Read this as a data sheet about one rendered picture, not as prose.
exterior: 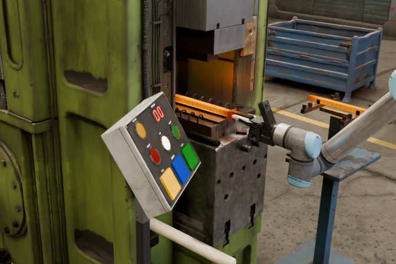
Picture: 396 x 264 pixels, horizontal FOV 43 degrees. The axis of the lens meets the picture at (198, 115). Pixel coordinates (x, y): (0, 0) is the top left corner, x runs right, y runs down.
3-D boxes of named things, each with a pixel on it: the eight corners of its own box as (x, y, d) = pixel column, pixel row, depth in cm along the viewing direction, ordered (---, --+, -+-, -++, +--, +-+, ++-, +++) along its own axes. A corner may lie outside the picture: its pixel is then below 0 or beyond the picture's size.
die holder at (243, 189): (263, 213, 239) (270, 124, 224) (213, 248, 212) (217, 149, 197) (175, 176, 273) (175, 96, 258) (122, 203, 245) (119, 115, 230)
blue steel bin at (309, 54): (376, 87, 612) (385, 28, 588) (348, 103, 553) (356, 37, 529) (289, 70, 682) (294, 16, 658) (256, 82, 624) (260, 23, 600)
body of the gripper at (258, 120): (245, 138, 202) (271, 148, 195) (247, 118, 199) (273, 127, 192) (256, 133, 208) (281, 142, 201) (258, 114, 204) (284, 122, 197)
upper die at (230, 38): (244, 47, 205) (246, 23, 202) (213, 55, 191) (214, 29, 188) (168, 33, 230) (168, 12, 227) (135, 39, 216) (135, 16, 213)
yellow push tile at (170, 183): (181, 187, 153) (170, 166, 151) (173, 199, 146) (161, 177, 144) (176, 189, 154) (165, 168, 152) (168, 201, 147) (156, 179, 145)
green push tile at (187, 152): (198, 160, 171) (188, 141, 170) (192, 170, 164) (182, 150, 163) (194, 162, 172) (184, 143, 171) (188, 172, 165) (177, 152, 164)
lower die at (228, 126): (240, 129, 217) (241, 110, 214) (210, 142, 203) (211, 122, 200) (168, 107, 242) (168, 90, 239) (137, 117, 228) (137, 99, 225)
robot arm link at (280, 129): (283, 129, 188) (296, 122, 195) (272, 125, 191) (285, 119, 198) (280, 151, 192) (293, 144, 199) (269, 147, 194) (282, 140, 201)
